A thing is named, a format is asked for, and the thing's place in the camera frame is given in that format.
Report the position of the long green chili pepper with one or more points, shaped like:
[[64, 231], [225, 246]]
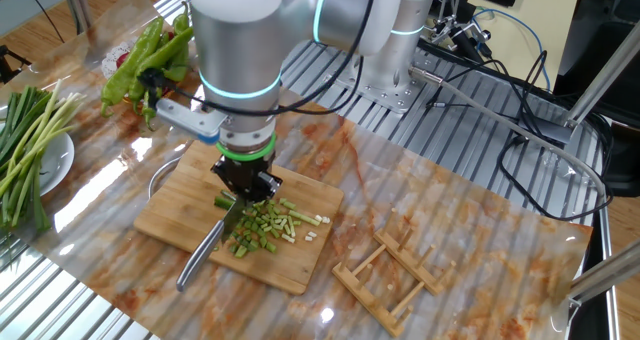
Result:
[[181, 22], [167, 52], [149, 112], [132, 62], [177, 72]]

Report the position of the bunch of green garlic stalks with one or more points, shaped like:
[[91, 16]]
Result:
[[25, 135]]

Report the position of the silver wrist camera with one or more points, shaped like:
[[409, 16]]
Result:
[[190, 122]]

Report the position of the long cut green garlic piece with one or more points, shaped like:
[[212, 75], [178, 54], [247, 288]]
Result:
[[304, 218]]

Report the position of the cream yellow panel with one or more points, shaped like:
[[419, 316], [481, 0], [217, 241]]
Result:
[[515, 40]]

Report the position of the marble pattern table mat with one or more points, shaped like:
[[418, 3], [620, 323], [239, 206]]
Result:
[[450, 205]]

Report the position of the metal clamp stand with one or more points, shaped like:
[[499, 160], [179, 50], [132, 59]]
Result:
[[452, 27]]

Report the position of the bamboo cutting board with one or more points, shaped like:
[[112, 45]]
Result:
[[300, 265]]

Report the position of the white metal mounting plate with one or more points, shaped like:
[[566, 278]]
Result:
[[395, 100]]

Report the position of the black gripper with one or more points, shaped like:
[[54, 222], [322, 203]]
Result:
[[247, 175]]

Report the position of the steel cleaver knife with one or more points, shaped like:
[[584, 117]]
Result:
[[200, 260]]

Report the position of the black stand leg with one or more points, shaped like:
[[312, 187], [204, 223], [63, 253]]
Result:
[[10, 62]]

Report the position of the small red vegetable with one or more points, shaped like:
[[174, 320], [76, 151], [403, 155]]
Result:
[[123, 59]]

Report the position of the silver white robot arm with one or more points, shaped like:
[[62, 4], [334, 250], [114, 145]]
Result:
[[240, 40]]

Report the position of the aluminium frame post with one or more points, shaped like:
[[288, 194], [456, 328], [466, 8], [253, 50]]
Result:
[[605, 274], [75, 5], [600, 76]]

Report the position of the grey flexible conduit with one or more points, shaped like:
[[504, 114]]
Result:
[[500, 118]]

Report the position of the grey round plate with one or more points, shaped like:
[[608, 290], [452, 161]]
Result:
[[57, 165]]

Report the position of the wooden peg rack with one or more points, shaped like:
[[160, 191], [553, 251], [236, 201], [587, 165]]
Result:
[[410, 265]]

